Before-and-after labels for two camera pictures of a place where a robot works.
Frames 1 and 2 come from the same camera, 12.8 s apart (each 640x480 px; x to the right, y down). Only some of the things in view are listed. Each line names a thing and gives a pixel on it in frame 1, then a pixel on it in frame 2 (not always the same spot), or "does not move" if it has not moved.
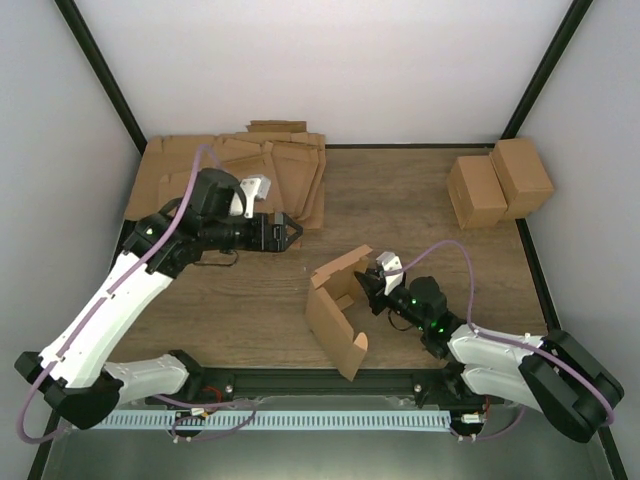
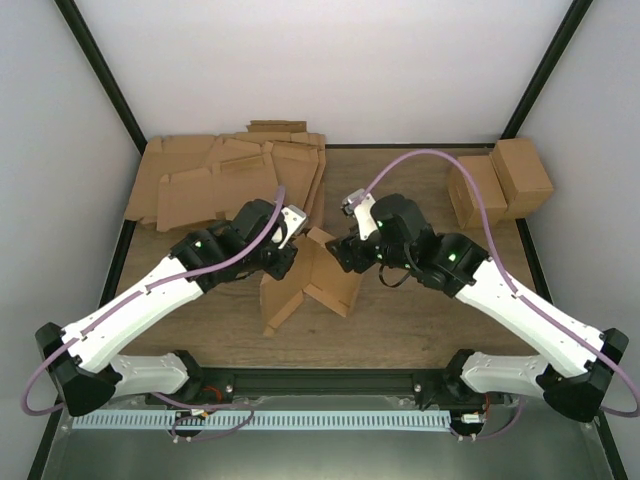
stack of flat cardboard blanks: [283, 150] does not move
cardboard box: [522, 175] does not move
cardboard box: [333, 288] to [317, 271]
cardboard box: [475, 192] does not move
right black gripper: [375, 295] to [351, 255]
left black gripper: [278, 243] to [279, 269]
